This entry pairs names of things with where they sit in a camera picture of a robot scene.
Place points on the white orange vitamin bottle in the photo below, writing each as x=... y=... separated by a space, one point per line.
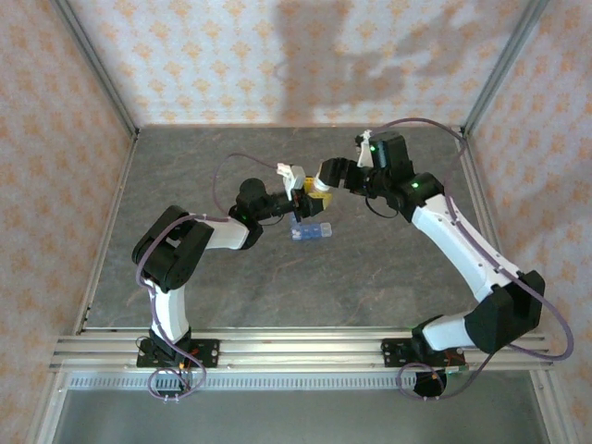
x=320 y=186

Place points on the blue weekly pill organizer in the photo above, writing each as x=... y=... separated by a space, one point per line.
x=314 y=231

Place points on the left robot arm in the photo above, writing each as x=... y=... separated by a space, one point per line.
x=168 y=314

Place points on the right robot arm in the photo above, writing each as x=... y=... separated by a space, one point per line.
x=462 y=250

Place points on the grey metal panel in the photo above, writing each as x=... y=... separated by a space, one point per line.
x=296 y=416

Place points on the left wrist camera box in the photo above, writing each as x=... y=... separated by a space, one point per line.
x=291 y=178

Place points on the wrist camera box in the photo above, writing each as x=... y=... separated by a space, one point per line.
x=291 y=178
x=363 y=152

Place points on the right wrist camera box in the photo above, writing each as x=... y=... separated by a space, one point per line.
x=363 y=152

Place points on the aluminium side rail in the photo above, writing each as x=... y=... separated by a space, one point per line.
x=125 y=171
x=472 y=166

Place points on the aluminium frame post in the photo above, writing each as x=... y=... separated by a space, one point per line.
x=503 y=65
x=95 y=65

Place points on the aluminium mounting rail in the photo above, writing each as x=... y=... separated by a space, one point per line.
x=300 y=351

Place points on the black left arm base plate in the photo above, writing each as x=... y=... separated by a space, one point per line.
x=208 y=353

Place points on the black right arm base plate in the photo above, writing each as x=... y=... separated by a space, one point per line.
x=393 y=353

